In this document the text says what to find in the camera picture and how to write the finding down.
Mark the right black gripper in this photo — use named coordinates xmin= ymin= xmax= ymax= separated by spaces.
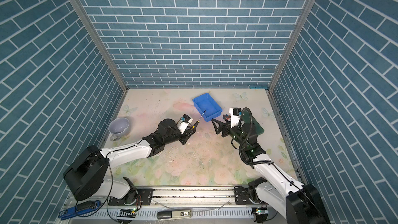
xmin=213 ymin=116 xmax=248 ymax=150

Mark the yellow black screwdriver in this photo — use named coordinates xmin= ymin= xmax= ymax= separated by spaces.
xmin=196 ymin=111 xmax=206 ymax=123

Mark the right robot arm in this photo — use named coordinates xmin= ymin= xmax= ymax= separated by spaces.
xmin=211 ymin=115 xmax=330 ymax=224

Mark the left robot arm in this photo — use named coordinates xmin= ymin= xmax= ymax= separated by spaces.
xmin=63 ymin=115 xmax=198 ymax=205

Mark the blue plastic bin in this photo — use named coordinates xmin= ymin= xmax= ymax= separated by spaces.
xmin=192 ymin=93 xmax=222 ymax=122

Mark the dark green sponge block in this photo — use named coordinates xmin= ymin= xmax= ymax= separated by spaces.
xmin=241 ymin=110 xmax=264 ymax=137

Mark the white ceramic mug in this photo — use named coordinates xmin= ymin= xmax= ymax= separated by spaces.
xmin=108 ymin=117 xmax=131 ymax=142

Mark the grey silver device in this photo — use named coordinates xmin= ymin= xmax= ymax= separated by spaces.
xmin=156 ymin=209 xmax=192 ymax=220

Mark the right electronics board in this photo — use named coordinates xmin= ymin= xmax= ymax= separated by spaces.
xmin=252 ymin=207 xmax=268 ymax=224

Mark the electronics board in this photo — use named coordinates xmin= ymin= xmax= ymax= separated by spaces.
xmin=116 ymin=208 xmax=137 ymax=224
xmin=252 ymin=207 xmax=268 ymax=224

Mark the left electronics board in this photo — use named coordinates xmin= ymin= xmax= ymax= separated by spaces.
xmin=116 ymin=208 xmax=137 ymax=224

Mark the blue black hand tool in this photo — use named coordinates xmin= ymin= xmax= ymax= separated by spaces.
xmin=58 ymin=200 xmax=102 ymax=220

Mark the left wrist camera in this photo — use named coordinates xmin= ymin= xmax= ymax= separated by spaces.
xmin=180 ymin=114 xmax=192 ymax=123

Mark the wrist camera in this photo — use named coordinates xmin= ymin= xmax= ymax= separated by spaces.
xmin=229 ymin=107 xmax=242 ymax=128
xmin=180 ymin=114 xmax=192 ymax=123

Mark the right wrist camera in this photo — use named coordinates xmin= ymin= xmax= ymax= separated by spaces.
xmin=229 ymin=107 xmax=242 ymax=128

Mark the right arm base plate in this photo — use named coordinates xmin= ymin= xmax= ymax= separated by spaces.
xmin=233 ymin=186 xmax=266 ymax=205

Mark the aluminium mounting rail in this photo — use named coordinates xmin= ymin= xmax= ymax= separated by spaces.
xmin=58 ymin=185 xmax=324 ymax=222

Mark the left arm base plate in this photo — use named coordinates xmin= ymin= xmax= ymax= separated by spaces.
xmin=108 ymin=188 xmax=154 ymax=206

